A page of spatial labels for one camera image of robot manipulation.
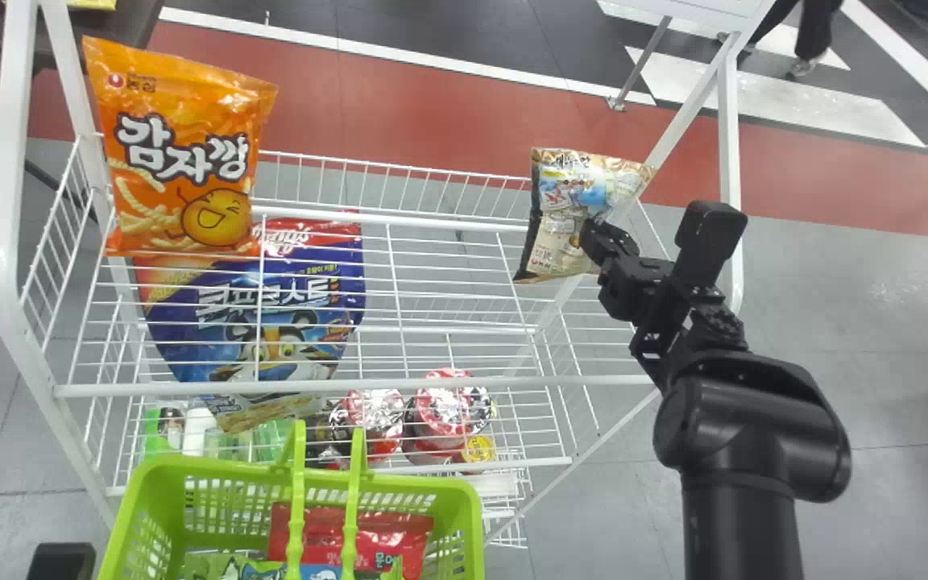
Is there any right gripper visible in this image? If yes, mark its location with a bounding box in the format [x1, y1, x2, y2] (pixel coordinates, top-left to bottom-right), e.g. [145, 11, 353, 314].
[578, 217, 676, 325]

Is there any beige snack packet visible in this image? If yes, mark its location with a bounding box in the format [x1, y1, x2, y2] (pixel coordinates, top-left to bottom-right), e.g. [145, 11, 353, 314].
[513, 147, 657, 285]

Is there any red noodle cup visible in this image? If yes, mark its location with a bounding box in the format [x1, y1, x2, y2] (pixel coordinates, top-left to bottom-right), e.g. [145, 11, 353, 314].
[402, 367, 499, 467]
[325, 388, 408, 470]

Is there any yellow noodle cup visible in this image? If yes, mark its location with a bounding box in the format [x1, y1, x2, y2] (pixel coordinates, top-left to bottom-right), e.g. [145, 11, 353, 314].
[462, 436, 499, 466]

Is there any white side table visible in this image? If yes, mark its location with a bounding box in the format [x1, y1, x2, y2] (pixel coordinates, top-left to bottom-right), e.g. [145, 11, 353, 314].
[596, 0, 777, 112]

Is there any person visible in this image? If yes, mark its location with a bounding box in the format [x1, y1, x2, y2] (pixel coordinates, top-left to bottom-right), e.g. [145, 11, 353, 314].
[736, 0, 845, 81]

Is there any blue cereal bag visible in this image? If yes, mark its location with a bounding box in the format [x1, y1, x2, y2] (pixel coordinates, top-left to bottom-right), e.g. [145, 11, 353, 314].
[135, 216, 367, 385]

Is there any red snack packet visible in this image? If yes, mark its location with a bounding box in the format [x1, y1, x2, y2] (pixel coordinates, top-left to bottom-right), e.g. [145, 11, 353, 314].
[267, 503, 435, 580]

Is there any orange snack packet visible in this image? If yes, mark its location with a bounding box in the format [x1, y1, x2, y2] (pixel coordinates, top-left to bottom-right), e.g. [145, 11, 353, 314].
[81, 35, 280, 258]

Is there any white bottle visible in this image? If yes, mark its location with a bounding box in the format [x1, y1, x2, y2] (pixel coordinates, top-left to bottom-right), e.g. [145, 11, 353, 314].
[181, 406, 220, 458]

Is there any green bottle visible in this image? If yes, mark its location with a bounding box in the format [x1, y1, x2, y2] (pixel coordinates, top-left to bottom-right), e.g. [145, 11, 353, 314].
[141, 405, 188, 462]

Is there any green basket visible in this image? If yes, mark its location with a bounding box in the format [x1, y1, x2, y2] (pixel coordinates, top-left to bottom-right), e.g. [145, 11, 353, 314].
[97, 419, 486, 580]

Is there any green snack packet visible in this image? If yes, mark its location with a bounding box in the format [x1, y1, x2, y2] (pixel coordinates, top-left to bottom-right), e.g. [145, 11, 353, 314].
[180, 551, 402, 580]

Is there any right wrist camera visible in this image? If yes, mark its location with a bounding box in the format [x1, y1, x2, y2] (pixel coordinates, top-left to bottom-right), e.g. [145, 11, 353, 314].
[672, 201, 749, 292]

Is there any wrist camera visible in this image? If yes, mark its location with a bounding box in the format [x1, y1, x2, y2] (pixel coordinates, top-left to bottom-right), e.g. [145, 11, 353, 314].
[672, 201, 749, 292]
[26, 542, 97, 580]

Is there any white wire rack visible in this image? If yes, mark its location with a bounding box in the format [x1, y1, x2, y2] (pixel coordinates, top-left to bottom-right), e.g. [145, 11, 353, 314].
[0, 0, 748, 550]

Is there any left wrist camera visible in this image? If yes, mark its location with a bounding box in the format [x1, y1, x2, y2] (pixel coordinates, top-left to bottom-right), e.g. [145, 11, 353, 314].
[26, 542, 97, 580]

